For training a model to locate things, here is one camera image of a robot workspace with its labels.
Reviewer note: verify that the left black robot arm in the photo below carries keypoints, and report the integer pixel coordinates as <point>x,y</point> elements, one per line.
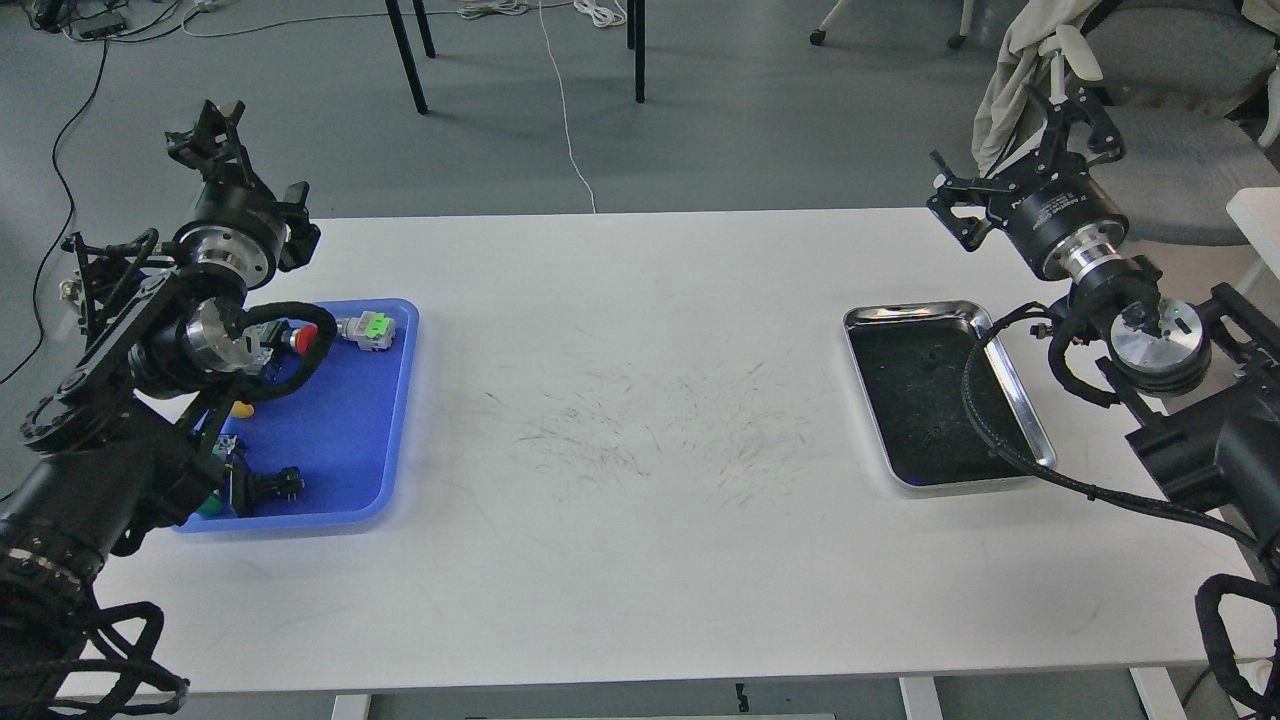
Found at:
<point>126,442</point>

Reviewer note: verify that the silver metal tray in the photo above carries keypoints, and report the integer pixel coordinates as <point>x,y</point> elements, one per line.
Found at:
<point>910,360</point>

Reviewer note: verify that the blue plastic tray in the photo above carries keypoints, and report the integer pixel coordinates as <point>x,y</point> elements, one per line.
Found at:
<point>342,430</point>

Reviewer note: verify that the grey office chair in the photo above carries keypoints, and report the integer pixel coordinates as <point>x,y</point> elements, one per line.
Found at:
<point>1172,75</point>

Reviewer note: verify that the green push button switch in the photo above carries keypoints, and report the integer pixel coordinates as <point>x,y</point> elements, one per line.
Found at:
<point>212,506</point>

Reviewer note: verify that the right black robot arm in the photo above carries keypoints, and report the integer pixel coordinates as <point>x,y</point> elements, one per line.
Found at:
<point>1200,379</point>

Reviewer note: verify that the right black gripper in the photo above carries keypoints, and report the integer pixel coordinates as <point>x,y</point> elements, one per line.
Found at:
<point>1060,210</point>

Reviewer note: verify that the red push button switch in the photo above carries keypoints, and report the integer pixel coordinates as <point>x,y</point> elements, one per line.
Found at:
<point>298,338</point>

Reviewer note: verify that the beige jacket on chair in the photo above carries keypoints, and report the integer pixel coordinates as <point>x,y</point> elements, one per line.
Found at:
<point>1004,100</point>

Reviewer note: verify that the black selector switch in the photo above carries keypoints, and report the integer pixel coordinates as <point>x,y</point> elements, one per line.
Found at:
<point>248,489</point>

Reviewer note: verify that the green grey connector block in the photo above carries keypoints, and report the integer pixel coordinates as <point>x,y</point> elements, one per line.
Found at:
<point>369,331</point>

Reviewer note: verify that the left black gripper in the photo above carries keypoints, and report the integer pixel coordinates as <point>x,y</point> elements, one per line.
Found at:
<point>236,221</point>

